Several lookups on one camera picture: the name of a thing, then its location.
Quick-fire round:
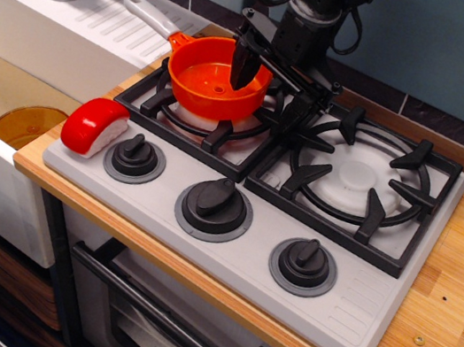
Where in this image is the orange pot with grey handle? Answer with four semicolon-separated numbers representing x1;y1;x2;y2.
123;0;273;120

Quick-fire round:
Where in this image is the black middle stove knob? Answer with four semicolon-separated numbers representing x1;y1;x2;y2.
174;178;253;243

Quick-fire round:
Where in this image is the black left burner grate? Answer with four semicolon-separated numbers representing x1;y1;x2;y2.
102;47;300;192

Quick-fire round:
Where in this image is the grey toy stove top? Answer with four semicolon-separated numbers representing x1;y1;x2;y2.
15;43;464;347

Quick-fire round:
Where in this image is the black right stove knob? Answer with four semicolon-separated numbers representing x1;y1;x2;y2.
268;238;337;298

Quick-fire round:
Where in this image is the black right burner grate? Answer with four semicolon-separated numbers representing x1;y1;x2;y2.
244;104;464;278

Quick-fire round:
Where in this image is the black stove knob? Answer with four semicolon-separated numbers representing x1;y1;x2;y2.
268;238;337;298
174;178;253;243
103;134;166;185

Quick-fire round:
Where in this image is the orange plastic bowl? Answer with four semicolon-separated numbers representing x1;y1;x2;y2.
0;106;68;150

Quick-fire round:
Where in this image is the black left stove knob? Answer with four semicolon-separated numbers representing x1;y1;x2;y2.
103;134;166;185

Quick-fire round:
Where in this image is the toy oven door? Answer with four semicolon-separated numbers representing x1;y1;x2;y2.
53;229;301;347

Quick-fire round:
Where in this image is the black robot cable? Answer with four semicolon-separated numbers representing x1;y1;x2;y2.
330;0;370;58

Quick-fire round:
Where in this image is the black burner grate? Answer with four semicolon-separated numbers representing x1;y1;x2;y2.
102;47;300;192
244;104;464;278

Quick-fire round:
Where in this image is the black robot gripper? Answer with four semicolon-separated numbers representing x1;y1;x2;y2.
229;7;341;132

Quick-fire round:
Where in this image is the red and white toy sushi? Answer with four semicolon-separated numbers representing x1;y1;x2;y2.
60;98;130;158

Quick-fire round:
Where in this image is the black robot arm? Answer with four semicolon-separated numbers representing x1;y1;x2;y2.
229;0;372;133

